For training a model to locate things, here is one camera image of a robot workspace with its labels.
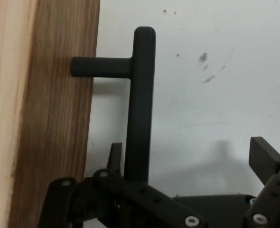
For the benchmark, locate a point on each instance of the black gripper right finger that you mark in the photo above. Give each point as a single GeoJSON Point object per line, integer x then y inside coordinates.
{"type": "Point", "coordinates": [275, 190]}

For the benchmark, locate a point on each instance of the wooden cabinet door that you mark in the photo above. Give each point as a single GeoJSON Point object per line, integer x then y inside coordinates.
{"type": "Point", "coordinates": [54, 107]}

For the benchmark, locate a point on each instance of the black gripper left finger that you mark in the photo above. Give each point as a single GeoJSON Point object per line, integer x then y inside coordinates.
{"type": "Point", "coordinates": [130, 197]}

